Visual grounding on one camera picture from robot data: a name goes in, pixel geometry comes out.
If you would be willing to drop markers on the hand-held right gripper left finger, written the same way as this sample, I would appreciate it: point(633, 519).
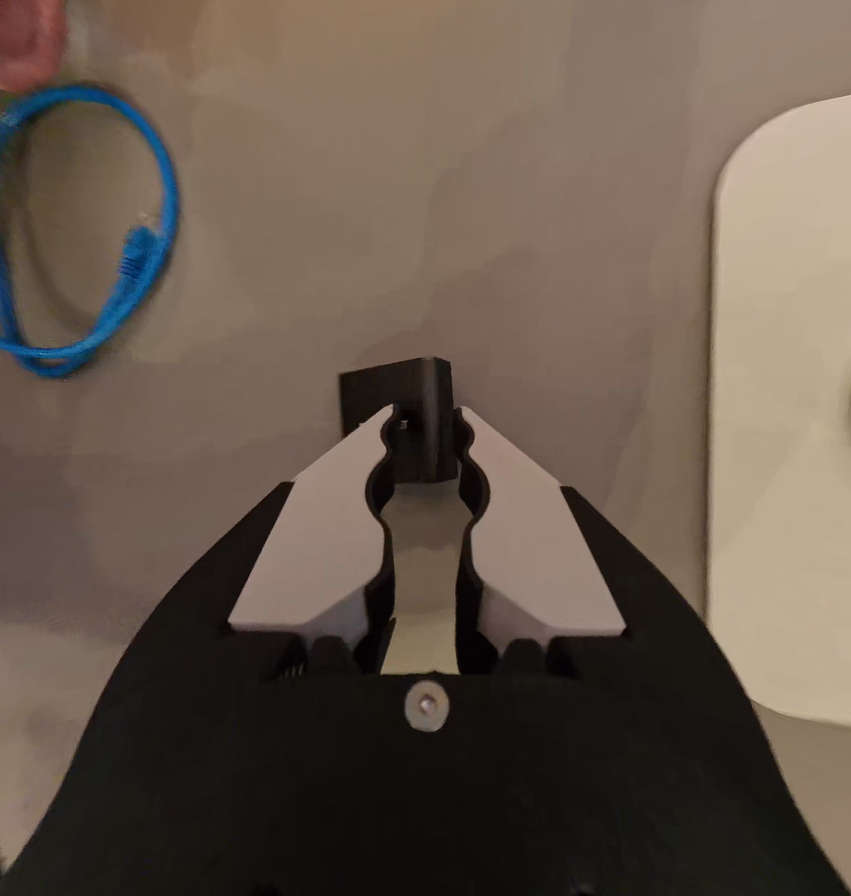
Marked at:
point(313, 532)

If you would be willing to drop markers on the person's left hand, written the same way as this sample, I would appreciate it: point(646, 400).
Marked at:
point(12, 38)

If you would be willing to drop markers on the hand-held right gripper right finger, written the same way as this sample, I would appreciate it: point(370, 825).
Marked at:
point(537, 539)

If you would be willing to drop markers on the black ethernet port block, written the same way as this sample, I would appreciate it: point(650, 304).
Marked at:
point(425, 388)

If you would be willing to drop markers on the white stand with wooden board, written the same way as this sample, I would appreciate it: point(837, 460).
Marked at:
point(782, 350)

